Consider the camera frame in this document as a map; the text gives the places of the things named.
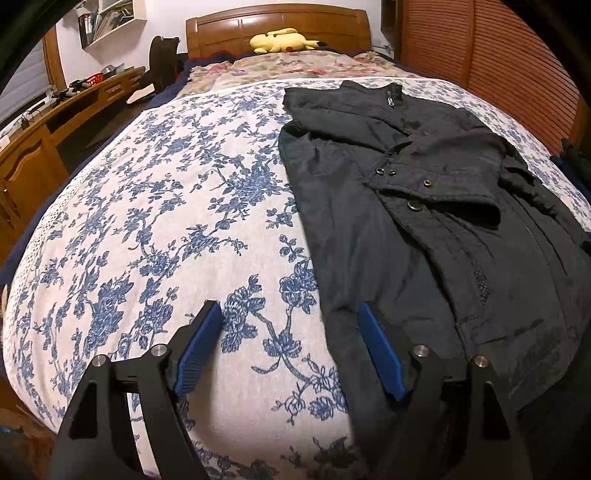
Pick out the black jacket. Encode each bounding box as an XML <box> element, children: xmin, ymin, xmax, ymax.
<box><xmin>277</xmin><ymin>79</ymin><xmax>591</xmax><ymax>462</ymax></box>

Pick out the blue floral white bedspread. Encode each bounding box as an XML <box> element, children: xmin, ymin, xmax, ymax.
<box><xmin>2</xmin><ymin>75</ymin><xmax>591</xmax><ymax>480</ymax></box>

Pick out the long wooden desk cabinet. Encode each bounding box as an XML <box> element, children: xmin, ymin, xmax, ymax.
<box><xmin>1</xmin><ymin>67</ymin><xmax>145</xmax><ymax>259</ymax></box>

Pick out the red floral beige quilt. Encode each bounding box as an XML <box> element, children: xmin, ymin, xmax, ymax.
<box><xmin>177</xmin><ymin>50</ymin><xmax>416</xmax><ymax>98</ymax></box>

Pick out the dark wooden chair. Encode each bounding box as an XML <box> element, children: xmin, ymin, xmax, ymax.
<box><xmin>126</xmin><ymin>36</ymin><xmax>182</xmax><ymax>108</ymax></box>

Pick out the red basket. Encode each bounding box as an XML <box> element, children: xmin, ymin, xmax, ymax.
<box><xmin>85</xmin><ymin>72</ymin><xmax>104</xmax><ymax>86</ymax></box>

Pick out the wooden louvered wardrobe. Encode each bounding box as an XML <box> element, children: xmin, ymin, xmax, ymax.
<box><xmin>381</xmin><ymin>0</ymin><xmax>590</xmax><ymax>154</ymax></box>

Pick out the wooden headboard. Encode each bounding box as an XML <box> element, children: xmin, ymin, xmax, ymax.
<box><xmin>185</xmin><ymin>3</ymin><xmax>372</xmax><ymax>59</ymax></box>

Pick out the yellow plush toy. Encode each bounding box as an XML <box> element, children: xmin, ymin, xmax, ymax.
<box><xmin>249</xmin><ymin>28</ymin><xmax>325</xmax><ymax>54</ymax></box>

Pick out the grey window blind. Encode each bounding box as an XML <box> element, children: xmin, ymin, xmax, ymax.
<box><xmin>0</xmin><ymin>41</ymin><xmax>50</xmax><ymax>128</ymax></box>

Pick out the white wall bookshelf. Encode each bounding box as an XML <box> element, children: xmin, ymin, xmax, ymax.
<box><xmin>75</xmin><ymin>0</ymin><xmax>147</xmax><ymax>50</ymax></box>

